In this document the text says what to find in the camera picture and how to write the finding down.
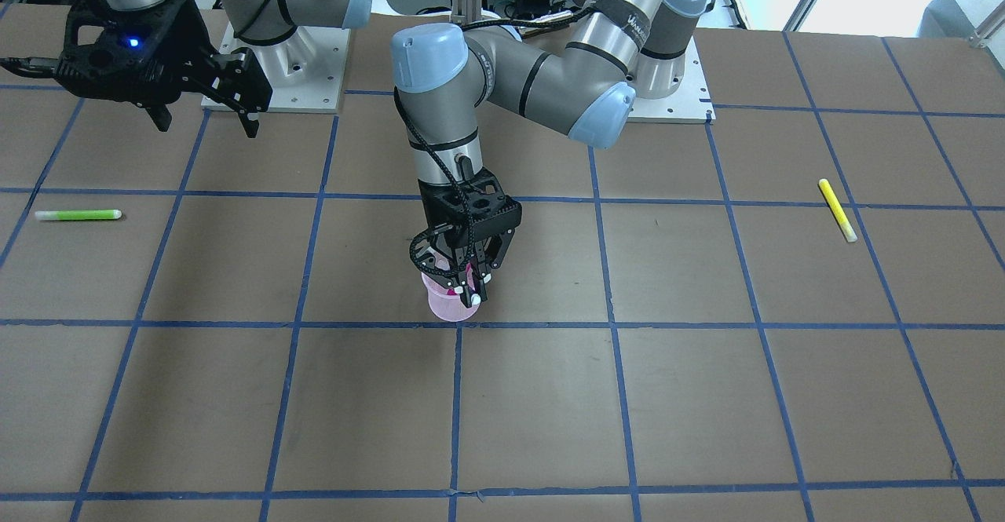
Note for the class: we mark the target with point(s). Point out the purple highlighter pen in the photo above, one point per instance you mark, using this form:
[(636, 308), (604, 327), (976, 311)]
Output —
[(474, 291)]

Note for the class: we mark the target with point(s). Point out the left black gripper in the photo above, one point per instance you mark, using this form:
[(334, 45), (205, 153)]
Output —
[(496, 248)]

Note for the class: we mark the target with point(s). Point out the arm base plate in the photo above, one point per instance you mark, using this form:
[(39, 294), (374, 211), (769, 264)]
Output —
[(306, 70), (674, 90)]

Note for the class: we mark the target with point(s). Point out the yellow highlighter pen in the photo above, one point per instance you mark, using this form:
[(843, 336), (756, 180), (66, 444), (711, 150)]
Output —
[(837, 210)]

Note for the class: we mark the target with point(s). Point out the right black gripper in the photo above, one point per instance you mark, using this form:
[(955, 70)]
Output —
[(191, 41)]

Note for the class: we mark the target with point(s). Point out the green highlighter pen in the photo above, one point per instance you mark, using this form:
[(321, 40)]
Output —
[(78, 215)]

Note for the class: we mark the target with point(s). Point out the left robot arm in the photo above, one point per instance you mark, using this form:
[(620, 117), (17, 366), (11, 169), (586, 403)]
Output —
[(579, 76)]

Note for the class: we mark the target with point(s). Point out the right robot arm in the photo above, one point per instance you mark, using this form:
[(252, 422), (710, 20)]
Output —
[(259, 22)]

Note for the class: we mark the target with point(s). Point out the pink mesh cup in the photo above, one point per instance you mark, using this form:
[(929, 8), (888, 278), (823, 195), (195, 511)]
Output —
[(446, 305)]

